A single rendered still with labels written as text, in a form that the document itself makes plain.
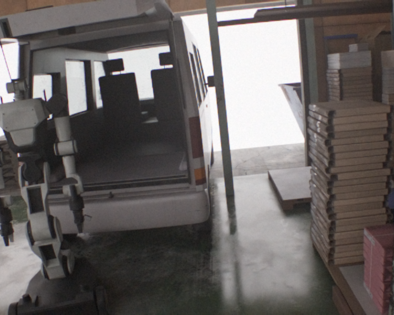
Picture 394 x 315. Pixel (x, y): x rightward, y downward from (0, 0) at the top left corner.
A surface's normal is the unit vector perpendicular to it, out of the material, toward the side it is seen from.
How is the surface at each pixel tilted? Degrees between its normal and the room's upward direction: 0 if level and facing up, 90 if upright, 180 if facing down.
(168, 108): 93
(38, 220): 66
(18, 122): 90
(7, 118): 90
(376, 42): 90
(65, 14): 106
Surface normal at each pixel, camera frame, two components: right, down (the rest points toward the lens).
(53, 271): 0.27, 0.45
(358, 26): -0.04, 0.23
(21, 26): -0.01, 0.49
